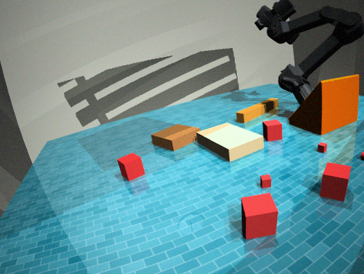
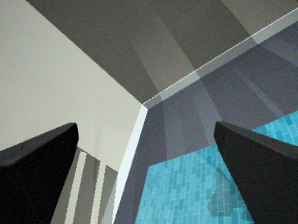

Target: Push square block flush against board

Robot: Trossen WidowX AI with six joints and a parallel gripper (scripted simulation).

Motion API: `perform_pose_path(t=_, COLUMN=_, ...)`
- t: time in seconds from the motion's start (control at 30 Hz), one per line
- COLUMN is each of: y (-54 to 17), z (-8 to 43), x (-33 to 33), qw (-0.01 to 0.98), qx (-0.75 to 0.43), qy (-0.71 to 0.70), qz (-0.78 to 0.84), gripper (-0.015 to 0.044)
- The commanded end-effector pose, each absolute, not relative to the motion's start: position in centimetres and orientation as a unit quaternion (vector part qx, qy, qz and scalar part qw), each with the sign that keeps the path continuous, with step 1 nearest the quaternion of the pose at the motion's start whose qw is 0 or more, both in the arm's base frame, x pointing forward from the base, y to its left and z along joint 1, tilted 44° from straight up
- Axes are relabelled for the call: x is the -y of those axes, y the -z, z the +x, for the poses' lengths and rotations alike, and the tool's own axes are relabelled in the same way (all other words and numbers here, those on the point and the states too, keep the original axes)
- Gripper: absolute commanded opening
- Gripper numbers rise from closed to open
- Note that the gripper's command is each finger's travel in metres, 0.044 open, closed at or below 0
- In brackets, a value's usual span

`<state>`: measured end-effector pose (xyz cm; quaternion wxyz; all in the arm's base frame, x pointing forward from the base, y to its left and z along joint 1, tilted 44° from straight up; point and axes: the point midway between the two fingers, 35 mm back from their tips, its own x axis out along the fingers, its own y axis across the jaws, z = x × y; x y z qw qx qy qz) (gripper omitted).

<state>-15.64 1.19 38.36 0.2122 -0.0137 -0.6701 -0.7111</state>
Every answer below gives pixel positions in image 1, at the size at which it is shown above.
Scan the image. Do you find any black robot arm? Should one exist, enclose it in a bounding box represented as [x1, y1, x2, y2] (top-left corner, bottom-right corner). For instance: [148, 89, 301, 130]
[254, 0, 364, 104]

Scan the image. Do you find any orange rectangular bar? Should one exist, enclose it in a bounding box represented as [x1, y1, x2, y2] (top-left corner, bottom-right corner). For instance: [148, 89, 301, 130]
[236, 98, 279, 123]

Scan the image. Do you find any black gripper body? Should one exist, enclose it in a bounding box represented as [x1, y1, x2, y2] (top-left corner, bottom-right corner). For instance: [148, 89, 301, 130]
[256, 5, 300, 45]

